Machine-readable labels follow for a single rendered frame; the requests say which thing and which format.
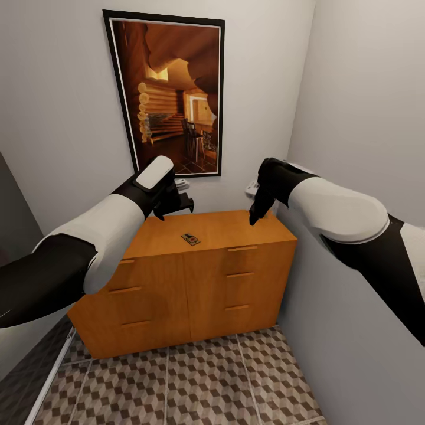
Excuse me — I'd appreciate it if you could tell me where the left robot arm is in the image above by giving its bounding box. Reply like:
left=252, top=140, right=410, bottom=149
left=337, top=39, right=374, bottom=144
left=0, top=156, right=194, bottom=382

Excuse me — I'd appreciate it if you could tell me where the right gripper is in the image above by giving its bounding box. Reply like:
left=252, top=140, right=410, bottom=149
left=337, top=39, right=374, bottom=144
left=249, top=190, right=276, bottom=225

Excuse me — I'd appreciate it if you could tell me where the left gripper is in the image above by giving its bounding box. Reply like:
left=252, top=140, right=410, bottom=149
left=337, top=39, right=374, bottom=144
left=153, top=191, right=194, bottom=221

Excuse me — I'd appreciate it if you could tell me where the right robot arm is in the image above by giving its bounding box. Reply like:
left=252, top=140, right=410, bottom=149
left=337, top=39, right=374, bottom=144
left=247, top=158, right=425, bottom=347

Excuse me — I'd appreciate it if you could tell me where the mousetrap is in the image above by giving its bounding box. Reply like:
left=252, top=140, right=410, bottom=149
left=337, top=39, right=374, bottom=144
left=181, top=232, right=200, bottom=246

